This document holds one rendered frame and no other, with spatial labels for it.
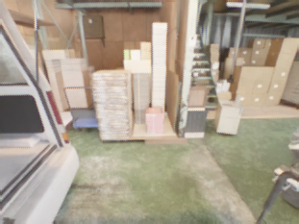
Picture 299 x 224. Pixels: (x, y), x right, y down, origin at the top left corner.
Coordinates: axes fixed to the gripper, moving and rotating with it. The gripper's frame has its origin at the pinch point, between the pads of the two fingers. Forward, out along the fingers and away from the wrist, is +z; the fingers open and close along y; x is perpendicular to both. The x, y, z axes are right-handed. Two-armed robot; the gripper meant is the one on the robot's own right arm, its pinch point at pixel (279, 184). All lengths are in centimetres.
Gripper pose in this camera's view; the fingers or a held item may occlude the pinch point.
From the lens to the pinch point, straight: 119.6
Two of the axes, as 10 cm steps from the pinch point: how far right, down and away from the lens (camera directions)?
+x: 3.3, 8.3, 4.5
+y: 2.8, 3.7, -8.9
